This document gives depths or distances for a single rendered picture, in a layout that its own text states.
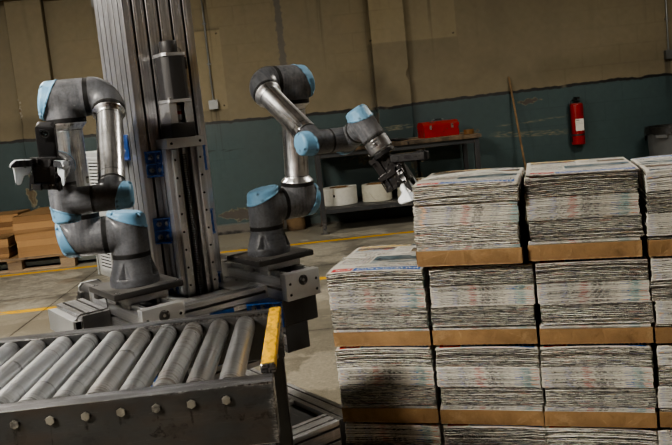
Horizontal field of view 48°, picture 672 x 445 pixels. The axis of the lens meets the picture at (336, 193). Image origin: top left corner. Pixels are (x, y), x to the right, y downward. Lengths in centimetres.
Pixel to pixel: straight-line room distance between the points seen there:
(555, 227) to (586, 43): 736
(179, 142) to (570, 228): 126
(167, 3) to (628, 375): 183
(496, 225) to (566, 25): 733
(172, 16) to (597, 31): 725
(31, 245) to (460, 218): 653
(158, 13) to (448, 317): 138
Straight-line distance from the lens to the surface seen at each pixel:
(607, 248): 209
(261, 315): 193
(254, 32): 878
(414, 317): 217
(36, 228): 817
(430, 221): 208
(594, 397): 221
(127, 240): 238
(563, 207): 207
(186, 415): 149
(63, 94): 237
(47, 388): 167
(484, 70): 899
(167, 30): 266
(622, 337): 215
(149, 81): 261
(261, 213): 259
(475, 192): 205
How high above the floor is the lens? 129
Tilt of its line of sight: 6 degrees down
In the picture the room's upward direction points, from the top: 6 degrees counter-clockwise
